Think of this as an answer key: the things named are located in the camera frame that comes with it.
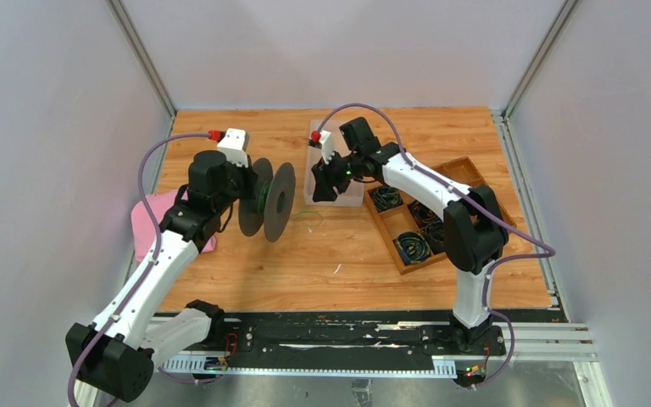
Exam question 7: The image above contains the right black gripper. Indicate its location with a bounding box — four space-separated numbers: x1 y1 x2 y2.
313 149 363 203

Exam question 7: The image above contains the green wire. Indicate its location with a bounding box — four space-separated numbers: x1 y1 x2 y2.
255 179 338 229

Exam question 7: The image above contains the dark grey perforated spool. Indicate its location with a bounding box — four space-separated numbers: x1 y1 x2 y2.
238 158 296 243

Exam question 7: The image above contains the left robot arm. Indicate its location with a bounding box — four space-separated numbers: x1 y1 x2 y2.
65 150 273 406

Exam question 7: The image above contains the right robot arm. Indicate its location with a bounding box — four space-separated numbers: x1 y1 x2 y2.
308 117 509 354

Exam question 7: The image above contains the translucent plastic tray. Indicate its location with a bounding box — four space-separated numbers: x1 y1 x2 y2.
302 120 364 207

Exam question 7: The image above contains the wooden compartment tray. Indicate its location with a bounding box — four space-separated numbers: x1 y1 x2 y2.
363 156 518 276

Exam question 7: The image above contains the pink cloth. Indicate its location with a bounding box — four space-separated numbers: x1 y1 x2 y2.
131 190 217 262

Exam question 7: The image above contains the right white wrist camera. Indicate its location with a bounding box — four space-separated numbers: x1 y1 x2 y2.
308 130 337 164

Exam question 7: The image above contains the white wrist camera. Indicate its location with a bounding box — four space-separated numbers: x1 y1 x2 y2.
308 130 337 164
217 128 250 168

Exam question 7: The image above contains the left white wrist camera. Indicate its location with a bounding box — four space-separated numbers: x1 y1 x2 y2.
217 128 250 168

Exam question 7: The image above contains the coiled cable blue green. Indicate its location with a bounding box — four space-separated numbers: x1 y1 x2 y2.
369 186 403 213

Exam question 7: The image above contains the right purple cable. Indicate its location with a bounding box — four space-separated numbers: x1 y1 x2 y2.
314 103 557 388

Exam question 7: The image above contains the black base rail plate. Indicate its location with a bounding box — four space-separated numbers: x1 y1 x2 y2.
189 309 508 372

